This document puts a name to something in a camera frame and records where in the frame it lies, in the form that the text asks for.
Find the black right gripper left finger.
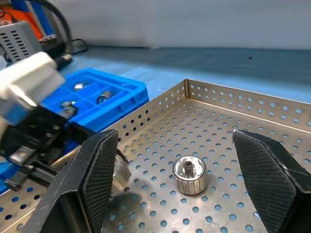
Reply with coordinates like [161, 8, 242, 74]
[21, 128, 120, 233]

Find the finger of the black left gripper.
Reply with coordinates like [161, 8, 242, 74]
[67, 122, 97, 148]

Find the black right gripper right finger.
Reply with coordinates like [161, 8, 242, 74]
[232, 129, 311, 233]

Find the blue plastic compartment tray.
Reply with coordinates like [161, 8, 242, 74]
[0, 67, 150, 195]

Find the perforated steel tray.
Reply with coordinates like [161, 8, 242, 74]
[0, 79, 311, 233]

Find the grey perforated power supply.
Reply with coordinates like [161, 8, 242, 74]
[0, 20, 44, 63]

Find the orange crate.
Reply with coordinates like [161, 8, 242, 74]
[0, 6, 42, 41]

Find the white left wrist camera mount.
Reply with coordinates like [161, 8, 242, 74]
[0, 51, 66, 127]

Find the black power supply cable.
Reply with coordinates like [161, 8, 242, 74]
[71, 38, 88, 55]

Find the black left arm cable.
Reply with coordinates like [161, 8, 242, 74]
[36, 0, 73, 71]

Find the blue metal frame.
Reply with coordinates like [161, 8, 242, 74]
[9, 0, 56, 37]

